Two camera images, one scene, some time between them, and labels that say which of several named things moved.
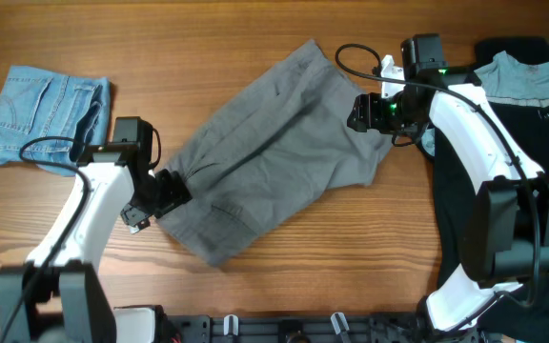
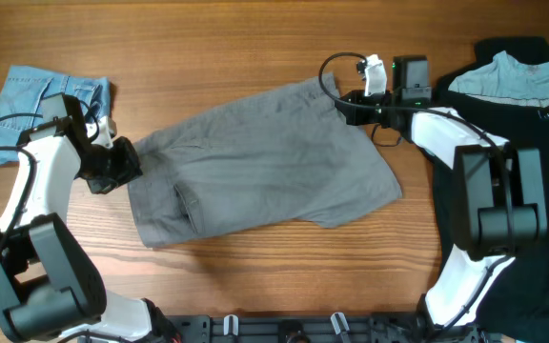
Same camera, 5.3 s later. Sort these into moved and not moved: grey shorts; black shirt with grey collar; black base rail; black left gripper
Moved: grey shorts; black left gripper
Not moved: black base rail; black shirt with grey collar
